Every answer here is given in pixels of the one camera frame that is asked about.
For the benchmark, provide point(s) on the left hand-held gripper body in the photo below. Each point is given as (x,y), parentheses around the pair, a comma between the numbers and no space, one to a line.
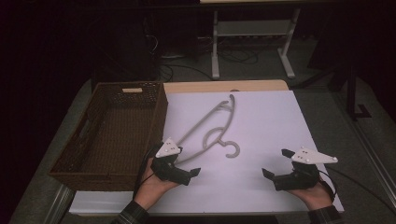
(169,166)

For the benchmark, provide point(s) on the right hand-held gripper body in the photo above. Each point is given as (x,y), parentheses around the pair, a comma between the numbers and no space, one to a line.
(303,174)

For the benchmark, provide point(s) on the grey plastic clothes hanger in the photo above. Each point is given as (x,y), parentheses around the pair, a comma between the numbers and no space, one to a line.
(199,123)

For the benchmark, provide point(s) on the brown wicker basket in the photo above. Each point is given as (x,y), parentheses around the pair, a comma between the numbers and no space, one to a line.
(121,140)

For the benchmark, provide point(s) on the person's right hand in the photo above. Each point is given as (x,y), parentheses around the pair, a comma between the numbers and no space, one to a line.
(313,196)

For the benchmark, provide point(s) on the person's left hand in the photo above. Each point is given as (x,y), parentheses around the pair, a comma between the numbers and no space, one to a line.
(152,188)

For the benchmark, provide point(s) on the white board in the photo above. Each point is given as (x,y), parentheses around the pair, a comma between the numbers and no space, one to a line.
(258,130)

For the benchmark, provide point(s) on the black metal stand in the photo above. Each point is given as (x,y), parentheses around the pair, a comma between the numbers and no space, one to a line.
(353,93)

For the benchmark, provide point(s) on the wooden table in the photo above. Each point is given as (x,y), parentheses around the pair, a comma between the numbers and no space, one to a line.
(224,86)

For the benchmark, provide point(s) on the aluminium rail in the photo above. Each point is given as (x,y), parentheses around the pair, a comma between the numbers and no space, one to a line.
(60,203)
(370,146)

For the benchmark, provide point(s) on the white metal desk frame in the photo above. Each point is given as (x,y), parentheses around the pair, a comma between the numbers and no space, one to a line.
(252,29)

